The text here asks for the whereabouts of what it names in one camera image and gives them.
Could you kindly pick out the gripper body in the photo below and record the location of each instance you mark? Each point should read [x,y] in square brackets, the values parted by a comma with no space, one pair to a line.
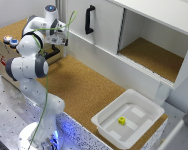
[56,39]

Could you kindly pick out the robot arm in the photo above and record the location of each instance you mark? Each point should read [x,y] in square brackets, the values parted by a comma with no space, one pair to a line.
[29,66]

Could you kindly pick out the yellow block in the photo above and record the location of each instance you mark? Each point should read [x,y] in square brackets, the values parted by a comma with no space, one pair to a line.
[121,120]

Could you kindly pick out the blue button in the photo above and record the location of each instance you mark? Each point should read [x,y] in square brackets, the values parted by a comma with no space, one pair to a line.
[14,42]

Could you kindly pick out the wooden drawer box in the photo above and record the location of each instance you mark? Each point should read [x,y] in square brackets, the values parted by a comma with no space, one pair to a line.
[9,31]

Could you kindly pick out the red button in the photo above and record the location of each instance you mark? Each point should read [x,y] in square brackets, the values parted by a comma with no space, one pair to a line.
[7,38]

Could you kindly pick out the white sliding door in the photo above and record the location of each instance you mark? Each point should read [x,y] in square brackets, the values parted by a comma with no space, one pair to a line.
[104,23]

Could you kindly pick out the white cabinet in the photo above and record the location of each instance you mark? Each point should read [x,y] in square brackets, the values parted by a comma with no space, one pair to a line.
[150,20]

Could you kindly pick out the white plastic box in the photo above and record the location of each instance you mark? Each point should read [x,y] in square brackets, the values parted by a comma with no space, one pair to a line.
[140,106]

